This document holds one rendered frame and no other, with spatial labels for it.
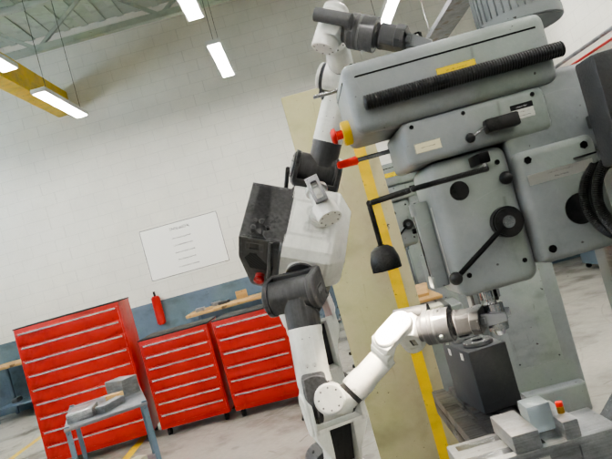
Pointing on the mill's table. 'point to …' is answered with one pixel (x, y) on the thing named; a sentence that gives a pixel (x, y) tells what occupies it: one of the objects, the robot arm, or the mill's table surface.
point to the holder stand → (482, 372)
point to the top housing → (525, 40)
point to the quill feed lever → (513, 220)
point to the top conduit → (464, 75)
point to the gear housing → (402, 153)
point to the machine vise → (592, 445)
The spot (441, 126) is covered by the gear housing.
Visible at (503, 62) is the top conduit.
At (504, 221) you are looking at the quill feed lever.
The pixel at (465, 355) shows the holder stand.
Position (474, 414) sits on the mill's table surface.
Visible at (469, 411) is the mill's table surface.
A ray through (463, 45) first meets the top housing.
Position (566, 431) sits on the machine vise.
